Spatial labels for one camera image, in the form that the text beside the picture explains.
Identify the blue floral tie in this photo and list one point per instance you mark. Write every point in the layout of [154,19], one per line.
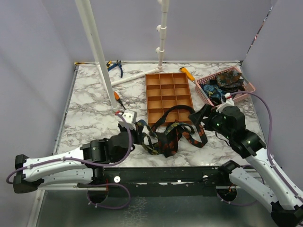
[213,92]

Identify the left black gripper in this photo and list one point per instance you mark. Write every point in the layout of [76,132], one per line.
[122,129]

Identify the black metal base rail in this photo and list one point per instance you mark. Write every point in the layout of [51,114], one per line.
[154,181]

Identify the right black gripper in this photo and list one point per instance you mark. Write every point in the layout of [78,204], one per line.
[206,110]

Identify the navy yellow floral tie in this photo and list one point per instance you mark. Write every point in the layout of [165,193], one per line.
[154,139]

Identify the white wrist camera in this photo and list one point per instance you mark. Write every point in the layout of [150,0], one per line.
[127,119]
[226,100]

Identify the yellow handled cutter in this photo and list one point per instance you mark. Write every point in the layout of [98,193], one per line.
[108,64]

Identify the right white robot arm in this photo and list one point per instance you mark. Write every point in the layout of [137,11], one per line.
[285,207]

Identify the white pvc pipe frame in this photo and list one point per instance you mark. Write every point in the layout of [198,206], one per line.
[90,27]

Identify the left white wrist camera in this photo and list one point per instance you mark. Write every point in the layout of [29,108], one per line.
[127,119]

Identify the yellow black tool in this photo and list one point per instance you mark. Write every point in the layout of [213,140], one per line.
[81,63]

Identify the wooden compartment tray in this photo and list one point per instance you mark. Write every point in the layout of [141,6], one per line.
[165,90]

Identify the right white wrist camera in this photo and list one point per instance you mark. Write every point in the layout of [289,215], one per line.
[226,100]

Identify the orange handled screwdriver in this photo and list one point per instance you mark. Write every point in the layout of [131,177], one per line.
[118,99]

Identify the black orange floral tie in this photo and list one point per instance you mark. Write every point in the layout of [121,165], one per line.
[195,135]

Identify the yellow utility knife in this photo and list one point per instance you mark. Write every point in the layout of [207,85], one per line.
[188,74]

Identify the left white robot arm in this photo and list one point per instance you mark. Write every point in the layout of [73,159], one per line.
[81,165]

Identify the dark paisley tie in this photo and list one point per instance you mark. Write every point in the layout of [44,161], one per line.
[229,79]

